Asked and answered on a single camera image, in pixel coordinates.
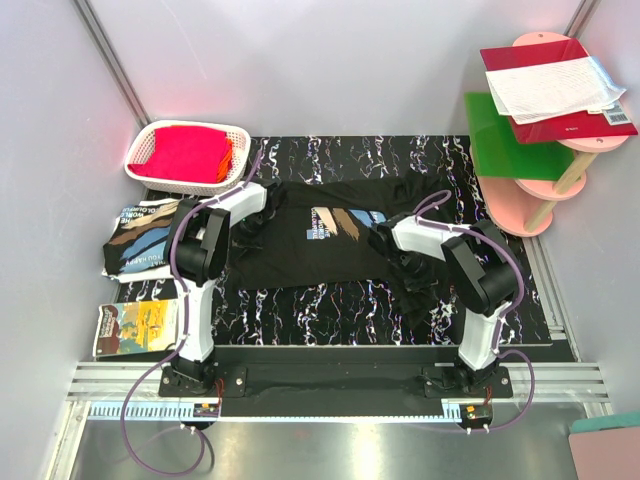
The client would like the black printed t shirt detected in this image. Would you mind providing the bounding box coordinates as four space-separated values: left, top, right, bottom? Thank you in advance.
102 198 179 283
229 170 452 328

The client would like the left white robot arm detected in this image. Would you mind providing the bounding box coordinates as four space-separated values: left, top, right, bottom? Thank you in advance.
164 180 281 364

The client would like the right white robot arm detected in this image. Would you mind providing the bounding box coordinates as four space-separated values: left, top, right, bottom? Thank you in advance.
369 213 524 375

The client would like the orange folded t shirt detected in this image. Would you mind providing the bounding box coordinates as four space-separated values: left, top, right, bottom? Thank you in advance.
216 138 233 183

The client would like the pink folded t shirt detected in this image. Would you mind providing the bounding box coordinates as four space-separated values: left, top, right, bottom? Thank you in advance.
130 126 228 184

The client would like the white plastic laundry basket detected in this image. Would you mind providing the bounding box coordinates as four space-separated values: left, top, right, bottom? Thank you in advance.
125 120 251 196

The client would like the folded black printed t shirt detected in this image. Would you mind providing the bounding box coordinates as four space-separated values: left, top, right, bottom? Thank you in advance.
102 198 179 283

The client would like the pink round tiered shelf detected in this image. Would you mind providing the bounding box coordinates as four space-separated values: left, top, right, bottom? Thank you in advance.
477 31 629 238

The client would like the green plastic sheet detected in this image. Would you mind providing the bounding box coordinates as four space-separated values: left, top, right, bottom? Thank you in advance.
464 92 574 181

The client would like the illustrated book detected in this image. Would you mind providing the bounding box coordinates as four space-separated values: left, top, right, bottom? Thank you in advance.
92 299 179 359

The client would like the teal board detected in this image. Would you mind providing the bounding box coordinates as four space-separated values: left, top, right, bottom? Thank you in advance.
570 416 639 434

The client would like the white mesh bag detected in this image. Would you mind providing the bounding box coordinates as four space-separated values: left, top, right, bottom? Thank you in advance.
486 56 626 125

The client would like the red plastic sheet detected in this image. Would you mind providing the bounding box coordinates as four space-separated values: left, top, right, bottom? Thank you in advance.
480 39 638 144

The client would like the pink board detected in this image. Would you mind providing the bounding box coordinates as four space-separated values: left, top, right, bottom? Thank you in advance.
569 427 639 480

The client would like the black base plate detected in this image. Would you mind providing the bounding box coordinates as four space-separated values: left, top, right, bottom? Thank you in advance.
159 361 513 421

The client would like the aluminium rail frame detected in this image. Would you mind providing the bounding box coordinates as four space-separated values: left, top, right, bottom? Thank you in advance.
60 356 612 450

